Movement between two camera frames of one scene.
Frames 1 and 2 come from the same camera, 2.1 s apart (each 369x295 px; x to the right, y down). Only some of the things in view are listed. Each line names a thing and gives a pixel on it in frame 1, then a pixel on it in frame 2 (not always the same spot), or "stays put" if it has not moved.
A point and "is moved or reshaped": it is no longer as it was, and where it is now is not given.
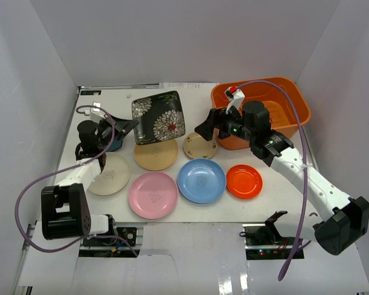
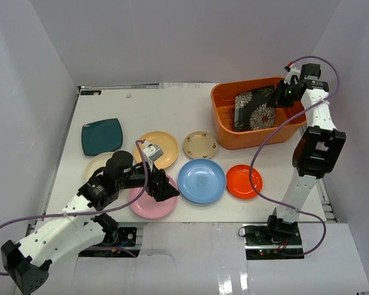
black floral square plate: [160, 117] is moved or reshaped
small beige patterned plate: [197, 147] stays put
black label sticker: [90, 92] stays put
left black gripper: [111, 129] -> [155, 185]
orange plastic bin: [282, 115] stays put
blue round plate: [202, 180] stays put
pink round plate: [153, 195] stays put
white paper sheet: [187, 85] stays put
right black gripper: [218, 118] -> [280, 102]
